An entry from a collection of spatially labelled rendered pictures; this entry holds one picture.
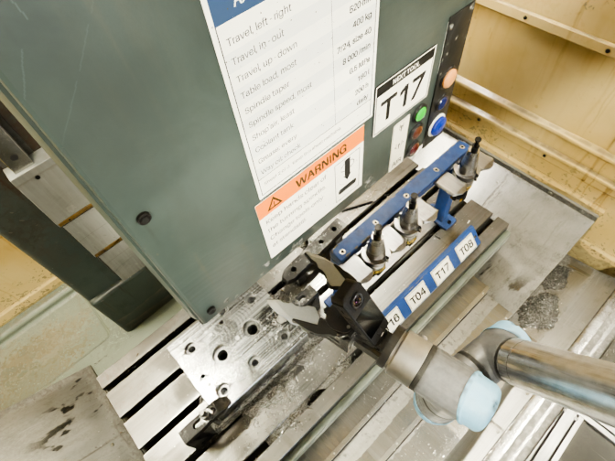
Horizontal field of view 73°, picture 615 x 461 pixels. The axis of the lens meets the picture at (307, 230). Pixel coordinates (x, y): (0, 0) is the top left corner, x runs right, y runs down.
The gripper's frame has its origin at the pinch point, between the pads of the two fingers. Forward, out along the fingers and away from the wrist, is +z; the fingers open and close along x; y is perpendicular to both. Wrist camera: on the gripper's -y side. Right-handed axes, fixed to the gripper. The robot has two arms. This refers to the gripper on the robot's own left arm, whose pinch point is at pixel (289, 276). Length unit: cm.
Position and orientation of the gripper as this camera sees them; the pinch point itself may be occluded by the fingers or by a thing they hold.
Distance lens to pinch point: 69.2
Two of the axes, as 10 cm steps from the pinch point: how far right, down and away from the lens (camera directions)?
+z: -8.1, -4.8, 3.4
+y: 0.5, 5.2, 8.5
